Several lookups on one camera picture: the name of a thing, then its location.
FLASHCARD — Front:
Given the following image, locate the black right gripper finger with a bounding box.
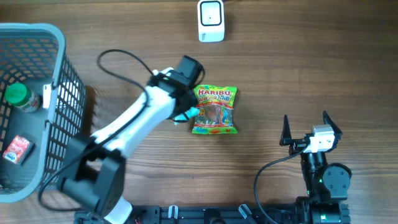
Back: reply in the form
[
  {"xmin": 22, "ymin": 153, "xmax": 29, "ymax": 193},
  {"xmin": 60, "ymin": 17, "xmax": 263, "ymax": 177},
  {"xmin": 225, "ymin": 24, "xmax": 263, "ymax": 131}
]
[
  {"xmin": 323, "ymin": 111, "xmax": 343, "ymax": 139},
  {"xmin": 279, "ymin": 114, "xmax": 293, "ymax": 146}
]

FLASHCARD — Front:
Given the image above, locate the teal snack packet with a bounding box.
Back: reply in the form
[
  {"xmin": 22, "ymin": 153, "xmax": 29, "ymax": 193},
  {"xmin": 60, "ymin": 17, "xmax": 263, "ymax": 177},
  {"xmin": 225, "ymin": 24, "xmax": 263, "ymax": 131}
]
[{"xmin": 172, "ymin": 107, "xmax": 200, "ymax": 125}]

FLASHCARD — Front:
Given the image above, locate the Haribo gummy bag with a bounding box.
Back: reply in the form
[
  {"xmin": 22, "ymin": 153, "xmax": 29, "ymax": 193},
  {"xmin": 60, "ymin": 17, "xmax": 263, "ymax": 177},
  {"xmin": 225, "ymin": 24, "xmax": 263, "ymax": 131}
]
[{"xmin": 192, "ymin": 85, "xmax": 238, "ymax": 134}]

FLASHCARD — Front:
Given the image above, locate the green lid jar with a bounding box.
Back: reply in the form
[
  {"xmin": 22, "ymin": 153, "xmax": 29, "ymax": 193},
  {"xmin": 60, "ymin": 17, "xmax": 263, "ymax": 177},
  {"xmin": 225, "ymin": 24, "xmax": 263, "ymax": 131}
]
[{"xmin": 5, "ymin": 83, "xmax": 41, "ymax": 113}]

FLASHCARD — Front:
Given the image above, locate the red small carton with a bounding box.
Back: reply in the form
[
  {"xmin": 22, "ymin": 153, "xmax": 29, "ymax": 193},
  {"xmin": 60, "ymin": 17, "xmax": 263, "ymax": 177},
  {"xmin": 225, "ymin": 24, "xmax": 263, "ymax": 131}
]
[{"xmin": 2, "ymin": 135, "xmax": 35, "ymax": 165}]

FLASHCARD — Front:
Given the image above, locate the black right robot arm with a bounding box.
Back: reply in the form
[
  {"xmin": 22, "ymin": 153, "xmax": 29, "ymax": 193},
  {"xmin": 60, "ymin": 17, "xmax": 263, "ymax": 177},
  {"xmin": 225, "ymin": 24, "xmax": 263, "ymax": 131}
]
[{"xmin": 279, "ymin": 111, "xmax": 352, "ymax": 224}]

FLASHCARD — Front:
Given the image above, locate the white barcode scanner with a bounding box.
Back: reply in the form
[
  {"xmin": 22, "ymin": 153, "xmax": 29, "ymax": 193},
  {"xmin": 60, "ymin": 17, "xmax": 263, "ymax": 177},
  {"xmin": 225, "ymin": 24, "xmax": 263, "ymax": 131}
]
[{"xmin": 197, "ymin": 0, "xmax": 225, "ymax": 43}]

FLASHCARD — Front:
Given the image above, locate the white tag on basket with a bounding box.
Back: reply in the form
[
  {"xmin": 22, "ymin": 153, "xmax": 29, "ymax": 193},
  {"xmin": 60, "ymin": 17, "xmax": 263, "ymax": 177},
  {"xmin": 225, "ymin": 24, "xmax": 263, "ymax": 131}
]
[{"xmin": 42, "ymin": 84, "xmax": 52, "ymax": 109}]

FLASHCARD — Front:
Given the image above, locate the grey plastic basket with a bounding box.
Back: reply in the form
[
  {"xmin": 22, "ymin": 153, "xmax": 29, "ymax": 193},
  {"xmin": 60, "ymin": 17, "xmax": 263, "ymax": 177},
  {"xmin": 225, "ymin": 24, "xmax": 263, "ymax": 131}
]
[{"xmin": 1, "ymin": 23, "xmax": 87, "ymax": 203}]

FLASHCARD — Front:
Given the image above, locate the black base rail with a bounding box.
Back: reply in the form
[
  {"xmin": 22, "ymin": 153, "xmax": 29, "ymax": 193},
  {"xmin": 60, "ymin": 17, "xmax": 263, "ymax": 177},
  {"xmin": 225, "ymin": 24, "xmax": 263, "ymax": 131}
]
[{"xmin": 73, "ymin": 204, "xmax": 351, "ymax": 224}]

